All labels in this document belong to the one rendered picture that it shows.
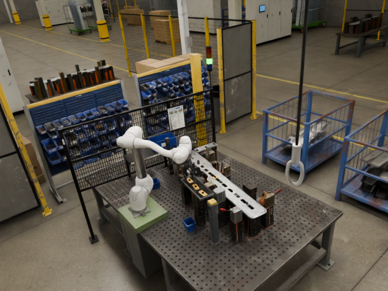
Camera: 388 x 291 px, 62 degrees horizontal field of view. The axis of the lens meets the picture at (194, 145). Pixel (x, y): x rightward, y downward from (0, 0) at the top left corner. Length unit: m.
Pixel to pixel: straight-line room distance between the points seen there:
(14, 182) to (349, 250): 4.19
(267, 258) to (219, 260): 0.41
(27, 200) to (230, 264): 3.13
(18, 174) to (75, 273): 1.56
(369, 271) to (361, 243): 0.38
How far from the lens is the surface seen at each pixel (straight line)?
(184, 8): 7.93
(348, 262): 4.01
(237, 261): 2.90
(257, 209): 2.91
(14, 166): 4.77
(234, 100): 6.52
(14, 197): 4.98
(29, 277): 4.35
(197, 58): 4.01
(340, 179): 4.61
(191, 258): 2.94
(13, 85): 9.45
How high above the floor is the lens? 2.85
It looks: 28 degrees down
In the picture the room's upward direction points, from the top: 6 degrees counter-clockwise
